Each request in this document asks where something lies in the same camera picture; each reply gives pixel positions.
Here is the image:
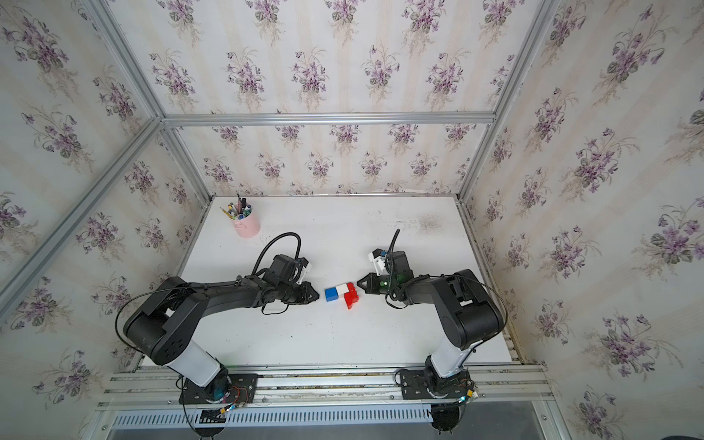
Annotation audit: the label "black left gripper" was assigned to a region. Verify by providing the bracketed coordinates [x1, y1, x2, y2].
[276, 282, 322, 305]

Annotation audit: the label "long red lego brick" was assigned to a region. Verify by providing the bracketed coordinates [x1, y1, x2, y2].
[344, 282, 359, 310]

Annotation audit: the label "white lego brick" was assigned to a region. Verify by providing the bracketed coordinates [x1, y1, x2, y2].
[335, 283, 350, 296]

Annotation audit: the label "blue lego brick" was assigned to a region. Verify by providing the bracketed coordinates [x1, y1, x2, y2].
[324, 287, 339, 302]

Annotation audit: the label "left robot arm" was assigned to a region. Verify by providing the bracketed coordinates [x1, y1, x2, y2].
[123, 255, 319, 403]

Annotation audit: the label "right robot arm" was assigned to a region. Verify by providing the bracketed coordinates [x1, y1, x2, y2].
[357, 249, 507, 403]

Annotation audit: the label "pink pen cup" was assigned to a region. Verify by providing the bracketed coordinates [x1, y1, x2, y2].
[232, 213, 260, 239]

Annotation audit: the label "pens in cup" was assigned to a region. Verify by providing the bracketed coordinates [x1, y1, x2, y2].
[221, 194, 252, 221]

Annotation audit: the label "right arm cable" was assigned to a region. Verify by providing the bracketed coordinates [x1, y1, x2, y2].
[384, 228, 510, 364]

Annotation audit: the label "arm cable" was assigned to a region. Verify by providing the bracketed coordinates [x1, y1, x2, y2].
[384, 228, 510, 364]
[114, 232, 304, 359]

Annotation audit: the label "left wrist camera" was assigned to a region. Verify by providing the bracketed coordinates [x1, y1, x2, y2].
[295, 258, 312, 284]

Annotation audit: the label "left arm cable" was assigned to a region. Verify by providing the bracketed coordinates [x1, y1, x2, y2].
[114, 232, 304, 359]

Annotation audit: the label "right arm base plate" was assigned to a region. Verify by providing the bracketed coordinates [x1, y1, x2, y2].
[393, 368, 476, 402]

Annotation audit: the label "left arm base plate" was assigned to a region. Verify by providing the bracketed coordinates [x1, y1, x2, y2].
[179, 374, 260, 405]

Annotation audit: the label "aluminium rail frame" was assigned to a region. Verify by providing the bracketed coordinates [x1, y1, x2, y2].
[98, 364, 555, 410]

